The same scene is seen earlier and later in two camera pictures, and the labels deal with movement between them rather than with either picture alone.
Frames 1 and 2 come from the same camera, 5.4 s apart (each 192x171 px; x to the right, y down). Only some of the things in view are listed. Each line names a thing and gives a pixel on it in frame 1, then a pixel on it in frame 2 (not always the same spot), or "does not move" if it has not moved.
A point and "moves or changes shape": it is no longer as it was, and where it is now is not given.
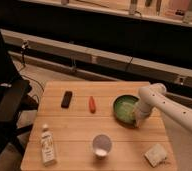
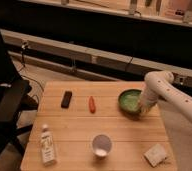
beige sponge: x=156 y=154 does not move
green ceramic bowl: x=124 y=107 moves or changes shape
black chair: x=7 y=98 does not move
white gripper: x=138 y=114 → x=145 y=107
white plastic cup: x=101 y=146 does not move
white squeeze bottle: x=48 y=149 does not move
